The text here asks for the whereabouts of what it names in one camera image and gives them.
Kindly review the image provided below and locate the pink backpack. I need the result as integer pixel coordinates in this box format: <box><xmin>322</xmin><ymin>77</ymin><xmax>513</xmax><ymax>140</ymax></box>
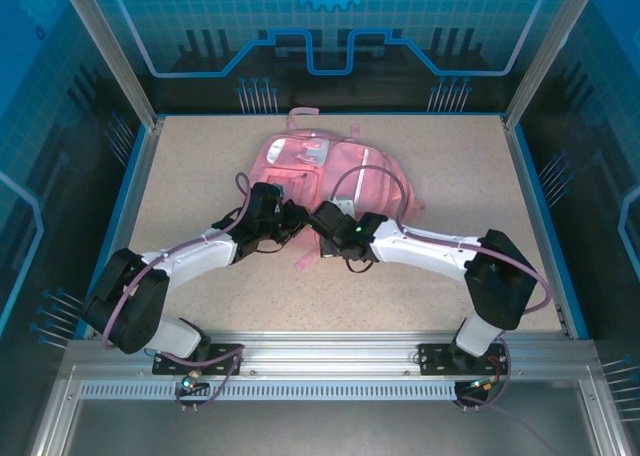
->
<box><xmin>249</xmin><ymin>106</ymin><xmax>426</xmax><ymax>272</ymax></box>

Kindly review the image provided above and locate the blue table edge strip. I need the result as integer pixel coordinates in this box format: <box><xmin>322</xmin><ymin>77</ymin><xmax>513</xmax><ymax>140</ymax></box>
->
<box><xmin>512</xmin><ymin>123</ymin><xmax>591</xmax><ymax>340</ymax></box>
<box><xmin>82</xmin><ymin>123</ymin><xmax>161</xmax><ymax>340</ymax></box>

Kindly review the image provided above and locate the blue printed acrylic panel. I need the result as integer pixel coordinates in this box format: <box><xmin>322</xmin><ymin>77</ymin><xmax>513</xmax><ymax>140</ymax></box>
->
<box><xmin>107</xmin><ymin>0</ymin><xmax>551</xmax><ymax>115</ymax></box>

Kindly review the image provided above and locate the metal bottom tray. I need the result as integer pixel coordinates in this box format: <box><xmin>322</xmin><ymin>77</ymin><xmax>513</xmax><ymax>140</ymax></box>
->
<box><xmin>29</xmin><ymin>400</ymin><xmax>616</xmax><ymax>456</ymax></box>

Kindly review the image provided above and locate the thin black left gripper cable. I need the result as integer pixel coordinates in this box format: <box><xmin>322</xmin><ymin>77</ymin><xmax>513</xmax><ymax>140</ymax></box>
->
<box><xmin>249</xmin><ymin>235</ymin><xmax>292</xmax><ymax>255</ymax></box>

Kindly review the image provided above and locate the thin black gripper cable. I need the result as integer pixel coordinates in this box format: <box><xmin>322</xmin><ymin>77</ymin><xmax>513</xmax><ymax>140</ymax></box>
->
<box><xmin>249</xmin><ymin>235</ymin><xmax>292</xmax><ymax>255</ymax></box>
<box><xmin>344</xmin><ymin>255</ymin><xmax>379</xmax><ymax>274</ymax></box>

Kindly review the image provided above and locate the thin black right gripper cable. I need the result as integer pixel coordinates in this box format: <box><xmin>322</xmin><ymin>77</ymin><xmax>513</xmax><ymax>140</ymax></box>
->
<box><xmin>344</xmin><ymin>255</ymin><xmax>379</xmax><ymax>274</ymax></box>

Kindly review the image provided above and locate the aluminium front rail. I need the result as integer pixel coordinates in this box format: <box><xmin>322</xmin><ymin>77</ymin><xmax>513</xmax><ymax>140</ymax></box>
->
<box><xmin>64</xmin><ymin>329</ymin><xmax>601</xmax><ymax>383</ymax></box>

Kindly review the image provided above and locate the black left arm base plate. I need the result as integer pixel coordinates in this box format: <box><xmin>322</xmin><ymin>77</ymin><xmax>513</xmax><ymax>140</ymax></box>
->
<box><xmin>153</xmin><ymin>342</ymin><xmax>246</xmax><ymax>377</ymax></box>

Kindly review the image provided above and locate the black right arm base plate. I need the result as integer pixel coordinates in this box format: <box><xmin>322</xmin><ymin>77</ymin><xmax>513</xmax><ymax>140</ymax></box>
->
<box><xmin>417</xmin><ymin>343</ymin><xmax>511</xmax><ymax>377</ymax></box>

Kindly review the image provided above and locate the slotted metal cable duct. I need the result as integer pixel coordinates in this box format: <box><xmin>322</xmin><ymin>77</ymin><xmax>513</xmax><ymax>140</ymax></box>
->
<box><xmin>78</xmin><ymin>379</ymin><xmax>464</xmax><ymax>403</ymax></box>

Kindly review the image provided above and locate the aluminium frame post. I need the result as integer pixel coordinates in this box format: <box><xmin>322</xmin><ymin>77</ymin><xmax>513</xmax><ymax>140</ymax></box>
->
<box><xmin>502</xmin><ymin>0</ymin><xmax>604</xmax><ymax>130</ymax></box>
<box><xmin>55</xmin><ymin>0</ymin><xmax>167</xmax><ymax>130</ymax></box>

